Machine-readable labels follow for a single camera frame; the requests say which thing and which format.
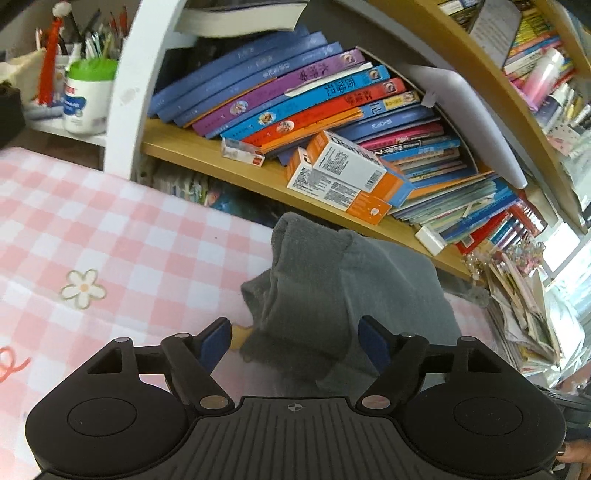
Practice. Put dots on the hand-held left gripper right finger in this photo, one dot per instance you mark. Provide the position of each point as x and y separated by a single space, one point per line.
372 341

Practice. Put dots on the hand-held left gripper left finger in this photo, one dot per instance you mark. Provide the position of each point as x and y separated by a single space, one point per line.
215 339

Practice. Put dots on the grey garment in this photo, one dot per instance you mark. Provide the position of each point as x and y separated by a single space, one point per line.
332 286

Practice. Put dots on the person's right hand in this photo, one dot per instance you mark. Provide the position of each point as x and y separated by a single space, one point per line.
576 453

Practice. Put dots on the pile of loose papers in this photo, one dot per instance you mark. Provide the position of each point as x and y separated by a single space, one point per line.
521 314

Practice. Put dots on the white charger plug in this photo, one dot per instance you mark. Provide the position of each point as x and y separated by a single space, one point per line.
431 239

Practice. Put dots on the pink checked bedsheet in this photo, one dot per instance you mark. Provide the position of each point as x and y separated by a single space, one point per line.
115 230

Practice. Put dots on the white and orange box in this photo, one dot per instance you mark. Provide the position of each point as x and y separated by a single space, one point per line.
332 191
355 166

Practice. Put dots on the wooden bookshelf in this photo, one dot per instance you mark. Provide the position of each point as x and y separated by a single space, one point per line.
258 159

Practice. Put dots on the small red and white box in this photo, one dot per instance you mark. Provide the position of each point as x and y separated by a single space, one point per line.
242 152

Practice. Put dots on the row of colourful books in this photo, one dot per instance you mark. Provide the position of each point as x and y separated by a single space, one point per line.
323 106

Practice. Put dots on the white canister green lid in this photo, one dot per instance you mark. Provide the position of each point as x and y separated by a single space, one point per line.
90 99

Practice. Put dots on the dark box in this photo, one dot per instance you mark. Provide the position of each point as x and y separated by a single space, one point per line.
10 115

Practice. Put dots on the pink bottle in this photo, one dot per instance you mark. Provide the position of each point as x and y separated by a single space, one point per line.
545 76

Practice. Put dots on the red tassel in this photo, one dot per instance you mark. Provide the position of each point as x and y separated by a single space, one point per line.
48 69

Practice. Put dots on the thick open book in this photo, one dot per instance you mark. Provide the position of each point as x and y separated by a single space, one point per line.
240 18

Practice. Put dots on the bunch of pens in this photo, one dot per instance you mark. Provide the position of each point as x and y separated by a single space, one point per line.
104 34

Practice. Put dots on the stack of thin books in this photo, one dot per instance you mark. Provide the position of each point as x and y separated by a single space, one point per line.
531 32

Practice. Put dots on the white shelf frame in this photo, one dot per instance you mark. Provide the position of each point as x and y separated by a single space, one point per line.
134 83

